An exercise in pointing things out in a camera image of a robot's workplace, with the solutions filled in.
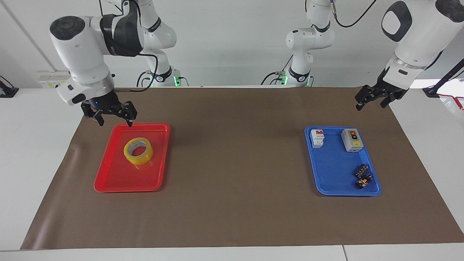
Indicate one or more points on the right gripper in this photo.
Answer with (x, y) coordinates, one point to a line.
(103, 104)

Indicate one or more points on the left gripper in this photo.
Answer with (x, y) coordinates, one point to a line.
(389, 88)

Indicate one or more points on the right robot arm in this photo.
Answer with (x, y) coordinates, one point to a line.
(76, 47)

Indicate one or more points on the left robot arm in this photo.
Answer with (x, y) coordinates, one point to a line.
(417, 32)

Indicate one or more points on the yellow tape roll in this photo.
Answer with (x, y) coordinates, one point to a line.
(128, 155)

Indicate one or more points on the red plastic tray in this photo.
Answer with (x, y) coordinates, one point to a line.
(116, 177)

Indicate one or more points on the white circuit breaker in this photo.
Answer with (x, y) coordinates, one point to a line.
(317, 139)

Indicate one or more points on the white power strip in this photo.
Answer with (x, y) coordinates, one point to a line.
(50, 78)

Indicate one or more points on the small black electrical component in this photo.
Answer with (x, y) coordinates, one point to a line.
(361, 170)
(364, 181)

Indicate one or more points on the black stand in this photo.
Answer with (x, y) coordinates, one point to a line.
(8, 92)
(449, 74)

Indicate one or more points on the blue plastic tray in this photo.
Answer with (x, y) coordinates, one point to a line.
(335, 170)

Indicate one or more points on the grey switch box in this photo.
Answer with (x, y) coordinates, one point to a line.
(352, 140)

